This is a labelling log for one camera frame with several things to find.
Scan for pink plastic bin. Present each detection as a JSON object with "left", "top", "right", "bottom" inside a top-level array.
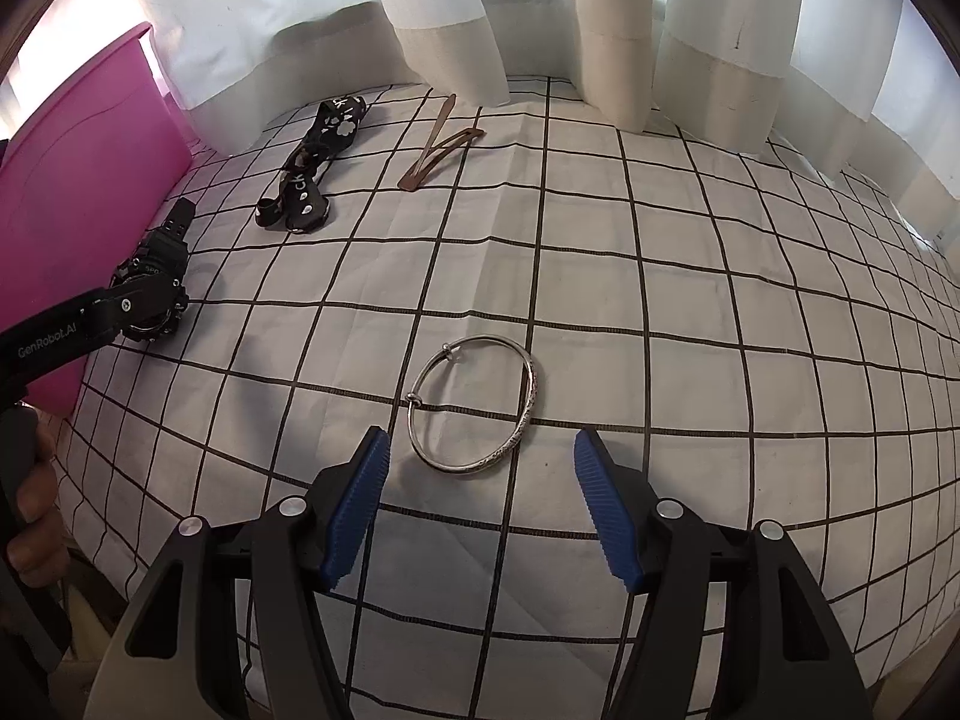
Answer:
[{"left": 0, "top": 22, "right": 195, "bottom": 416}]

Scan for open-ended silver bangle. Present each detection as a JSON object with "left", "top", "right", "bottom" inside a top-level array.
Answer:
[{"left": 404, "top": 337, "right": 542, "bottom": 476}]

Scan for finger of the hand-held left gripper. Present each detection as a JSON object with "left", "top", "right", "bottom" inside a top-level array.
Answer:
[{"left": 93, "top": 274, "right": 189, "bottom": 344}]

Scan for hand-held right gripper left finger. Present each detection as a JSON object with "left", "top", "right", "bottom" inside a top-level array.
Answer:
[{"left": 82, "top": 425, "right": 392, "bottom": 720}]

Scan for black wrist watch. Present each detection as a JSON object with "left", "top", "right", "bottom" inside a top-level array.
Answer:
[{"left": 112, "top": 196, "right": 198, "bottom": 348}]

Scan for brown metal hair clip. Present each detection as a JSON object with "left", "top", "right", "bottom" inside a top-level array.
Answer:
[{"left": 397, "top": 93, "right": 488, "bottom": 193}]

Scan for person's left hand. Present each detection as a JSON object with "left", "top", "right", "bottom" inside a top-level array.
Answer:
[{"left": 6, "top": 433, "right": 70, "bottom": 602}]

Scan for white curtain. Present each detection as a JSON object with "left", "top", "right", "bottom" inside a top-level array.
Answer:
[{"left": 0, "top": 0, "right": 960, "bottom": 250}]

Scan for black dotted bow hair clip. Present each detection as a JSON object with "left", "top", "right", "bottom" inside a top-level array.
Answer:
[{"left": 254, "top": 95, "right": 368, "bottom": 234}]

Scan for white black-grid tablecloth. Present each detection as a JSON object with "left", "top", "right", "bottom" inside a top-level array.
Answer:
[{"left": 55, "top": 75, "right": 960, "bottom": 720}]

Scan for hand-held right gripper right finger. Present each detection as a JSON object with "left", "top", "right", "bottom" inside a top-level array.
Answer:
[{"left": 573, "top": 428, "right": 875, "bottom": 720}]

